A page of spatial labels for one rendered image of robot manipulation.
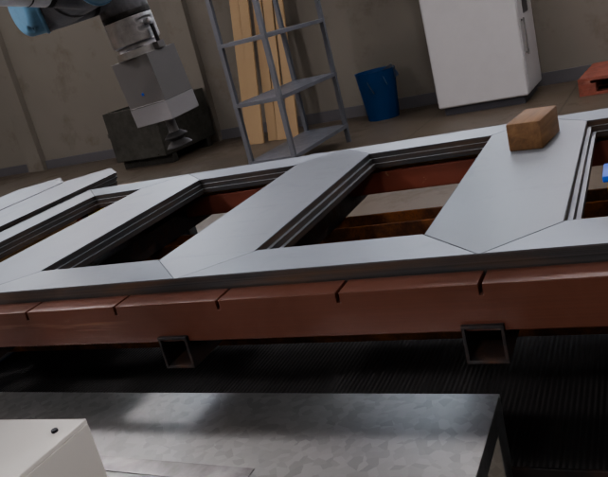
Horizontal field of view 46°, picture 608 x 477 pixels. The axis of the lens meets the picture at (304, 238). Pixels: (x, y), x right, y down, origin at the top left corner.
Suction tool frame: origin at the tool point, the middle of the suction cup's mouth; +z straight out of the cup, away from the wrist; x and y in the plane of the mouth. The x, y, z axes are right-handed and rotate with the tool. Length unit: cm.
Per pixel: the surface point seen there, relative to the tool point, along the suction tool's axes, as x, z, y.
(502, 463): 18, 42, -50
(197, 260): 9.7, 16.3, -4.0
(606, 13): -616, 94, 84
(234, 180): -42, 19, 32
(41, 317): 25.4, 16.6, 17.3
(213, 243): 2.6, 16.7, -1.1
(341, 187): -29.1, 21.0, -6.2
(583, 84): -523, 130, 89
